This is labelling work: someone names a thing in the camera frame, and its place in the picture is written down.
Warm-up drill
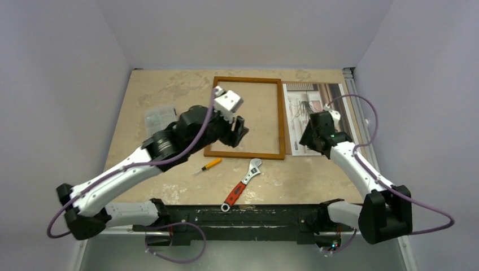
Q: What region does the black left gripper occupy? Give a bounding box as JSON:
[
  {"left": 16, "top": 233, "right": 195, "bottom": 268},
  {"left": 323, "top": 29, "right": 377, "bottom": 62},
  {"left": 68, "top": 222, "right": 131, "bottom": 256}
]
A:
[{"left": 189, "top": 100, "right": 249, "bottom": 155}]

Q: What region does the printed plant photo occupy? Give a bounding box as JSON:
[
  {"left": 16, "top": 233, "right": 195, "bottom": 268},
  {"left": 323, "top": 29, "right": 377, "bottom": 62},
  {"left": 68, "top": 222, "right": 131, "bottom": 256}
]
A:
[{"left": 282, "top": 82, "right": 363, "bottom": 156}]

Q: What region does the yellow handled screwdriver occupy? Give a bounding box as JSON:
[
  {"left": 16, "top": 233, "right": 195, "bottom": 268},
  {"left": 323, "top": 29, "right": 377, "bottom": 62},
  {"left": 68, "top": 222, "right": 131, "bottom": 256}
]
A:
[{"left": 193, "top": 158, "right": 222, "bottom": 176}]

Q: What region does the wooden picture frame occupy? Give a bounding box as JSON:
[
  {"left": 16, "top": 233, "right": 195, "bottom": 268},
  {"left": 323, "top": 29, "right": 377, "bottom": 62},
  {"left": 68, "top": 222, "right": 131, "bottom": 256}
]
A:
[{"left": 204, "top": 76, "right": 286, "bottom": 160}]

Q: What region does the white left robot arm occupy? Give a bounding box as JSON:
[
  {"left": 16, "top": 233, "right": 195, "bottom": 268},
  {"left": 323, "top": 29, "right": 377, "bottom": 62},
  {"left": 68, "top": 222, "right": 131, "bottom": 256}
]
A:
[{"left": 56, "top": 106, "right": 249, "bottom": 240}]

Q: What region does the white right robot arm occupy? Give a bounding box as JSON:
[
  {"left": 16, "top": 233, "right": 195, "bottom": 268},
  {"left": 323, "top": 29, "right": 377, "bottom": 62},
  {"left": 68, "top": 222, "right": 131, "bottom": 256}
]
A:
[{"left": 300, "top": 111, "right": 412, "bottom": 244}]

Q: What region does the clear plastic screw box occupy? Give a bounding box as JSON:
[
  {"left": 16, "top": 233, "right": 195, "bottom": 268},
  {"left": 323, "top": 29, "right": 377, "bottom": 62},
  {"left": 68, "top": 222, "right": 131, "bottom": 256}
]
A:
[{"left": 144, "top": 104, "right": 177, "bottom": 138}]

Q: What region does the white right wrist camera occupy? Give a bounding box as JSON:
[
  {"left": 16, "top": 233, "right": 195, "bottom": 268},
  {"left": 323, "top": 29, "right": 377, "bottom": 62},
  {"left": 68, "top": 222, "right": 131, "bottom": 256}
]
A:
[{"left": 323, "top": 104, "right": 341, "bottom": 126}]

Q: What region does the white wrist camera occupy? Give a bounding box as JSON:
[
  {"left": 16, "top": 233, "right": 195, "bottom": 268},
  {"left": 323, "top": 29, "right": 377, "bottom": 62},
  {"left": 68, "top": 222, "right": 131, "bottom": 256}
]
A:
[
  {"left": 323, "top": 104, "right": 341, "bottom": 126},
  {"left": 213, "top": 86, "right": 243, "bottom": 124}
]

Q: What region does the silver right side rail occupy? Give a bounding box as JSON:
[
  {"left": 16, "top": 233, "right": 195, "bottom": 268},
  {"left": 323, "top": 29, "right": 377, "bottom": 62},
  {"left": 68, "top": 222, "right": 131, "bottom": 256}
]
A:
[{"left": 342, "top": 67, "right": 408, "bottom": 237}]

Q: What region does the red handled adjustable wrench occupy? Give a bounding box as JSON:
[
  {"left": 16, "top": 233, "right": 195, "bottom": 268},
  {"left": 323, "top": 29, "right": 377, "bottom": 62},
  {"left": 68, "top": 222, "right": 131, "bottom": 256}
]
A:
[{"left": 220, "top": 158, "right": 262, "bottom": 212}]

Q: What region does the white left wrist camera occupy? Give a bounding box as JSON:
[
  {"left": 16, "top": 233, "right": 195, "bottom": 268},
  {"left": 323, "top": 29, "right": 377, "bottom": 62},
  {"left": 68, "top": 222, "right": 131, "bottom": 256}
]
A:
[{"left": 213, "top": 86, "right": 243, "bottom": 124}]

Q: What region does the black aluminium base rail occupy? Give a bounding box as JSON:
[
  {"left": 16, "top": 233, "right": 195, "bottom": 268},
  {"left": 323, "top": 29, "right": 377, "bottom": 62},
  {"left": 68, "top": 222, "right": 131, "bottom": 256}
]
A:
[{"left": 132, "top": 204, "right": 352, "bottom": 246}]

